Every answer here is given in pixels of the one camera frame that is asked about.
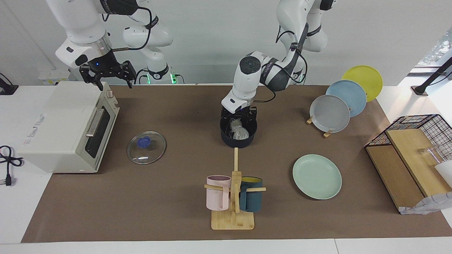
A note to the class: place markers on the grey plate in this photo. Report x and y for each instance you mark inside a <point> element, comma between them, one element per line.
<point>329,113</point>

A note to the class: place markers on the clear glass cup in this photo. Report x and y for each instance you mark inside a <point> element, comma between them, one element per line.
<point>431,155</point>

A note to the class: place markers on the white power strip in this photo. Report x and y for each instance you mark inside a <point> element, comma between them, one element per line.
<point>49,77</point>

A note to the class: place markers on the pink mug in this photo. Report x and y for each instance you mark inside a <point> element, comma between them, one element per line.
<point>217,197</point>

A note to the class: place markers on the dark teal mug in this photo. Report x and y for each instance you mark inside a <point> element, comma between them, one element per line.
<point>251,199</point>

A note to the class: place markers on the light blue plate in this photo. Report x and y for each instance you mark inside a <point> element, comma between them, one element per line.
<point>349,95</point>

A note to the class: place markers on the wooden plate rack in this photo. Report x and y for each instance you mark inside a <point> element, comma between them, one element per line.
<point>327,134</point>

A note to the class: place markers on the yellow plate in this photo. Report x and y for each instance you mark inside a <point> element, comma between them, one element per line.
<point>365,79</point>

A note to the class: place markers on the glass lid blue knob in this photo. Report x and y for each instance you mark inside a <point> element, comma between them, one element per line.
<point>144,142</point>

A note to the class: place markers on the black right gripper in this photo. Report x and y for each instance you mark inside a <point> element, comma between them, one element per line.
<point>104,68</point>

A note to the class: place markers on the white vermicelli bundle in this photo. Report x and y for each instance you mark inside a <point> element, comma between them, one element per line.
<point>240,132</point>

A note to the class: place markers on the dark wooden board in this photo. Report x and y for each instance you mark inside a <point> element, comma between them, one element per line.
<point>392,173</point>

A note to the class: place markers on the light wooden board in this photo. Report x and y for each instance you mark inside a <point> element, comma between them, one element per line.
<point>413,151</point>

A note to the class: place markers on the black desk clamp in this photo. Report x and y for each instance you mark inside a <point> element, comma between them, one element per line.
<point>7,90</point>

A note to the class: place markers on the marbled grey paper bag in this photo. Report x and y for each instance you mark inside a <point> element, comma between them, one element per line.
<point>427,204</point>

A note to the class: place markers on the dark blue saucepan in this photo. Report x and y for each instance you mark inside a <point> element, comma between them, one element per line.
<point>237,143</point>

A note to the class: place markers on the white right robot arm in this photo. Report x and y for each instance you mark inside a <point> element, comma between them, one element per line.
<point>81,24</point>

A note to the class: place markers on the cream toaster oven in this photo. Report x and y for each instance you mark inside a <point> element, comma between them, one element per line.
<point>60,123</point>

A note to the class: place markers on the light green plate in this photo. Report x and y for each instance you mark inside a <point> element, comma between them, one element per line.
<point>317,177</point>

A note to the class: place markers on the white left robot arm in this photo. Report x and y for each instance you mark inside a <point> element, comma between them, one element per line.
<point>247,70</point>

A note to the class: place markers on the white cup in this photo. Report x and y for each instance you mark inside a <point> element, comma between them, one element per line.
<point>445,173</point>

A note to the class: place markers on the brown table mat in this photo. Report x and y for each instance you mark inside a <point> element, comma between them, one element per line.
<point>159,197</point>

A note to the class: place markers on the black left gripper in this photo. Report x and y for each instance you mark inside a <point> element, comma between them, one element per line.
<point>251,113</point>

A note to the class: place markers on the wooden mug tree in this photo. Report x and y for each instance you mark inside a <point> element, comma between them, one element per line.
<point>233,220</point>

